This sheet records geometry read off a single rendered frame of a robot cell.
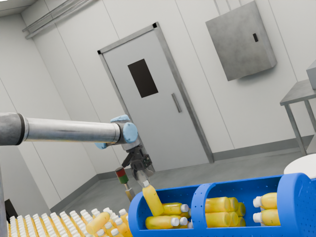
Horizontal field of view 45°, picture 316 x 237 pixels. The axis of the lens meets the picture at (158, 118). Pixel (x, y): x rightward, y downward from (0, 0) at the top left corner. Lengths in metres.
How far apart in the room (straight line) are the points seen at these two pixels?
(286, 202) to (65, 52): 5.70
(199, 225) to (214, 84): 3.73
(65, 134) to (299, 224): 0.93
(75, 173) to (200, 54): 3.30
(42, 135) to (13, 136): 0.11
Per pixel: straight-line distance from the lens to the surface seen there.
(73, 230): 2.51
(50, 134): 1.46
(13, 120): 1.38
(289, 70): 4.91
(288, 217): 1.53
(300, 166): 2.15
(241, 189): 1.87
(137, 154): 1.88
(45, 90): 7.12
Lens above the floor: 1.90
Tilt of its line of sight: 10 degrees down
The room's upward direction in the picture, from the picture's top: 23 degrees counter-clockwise
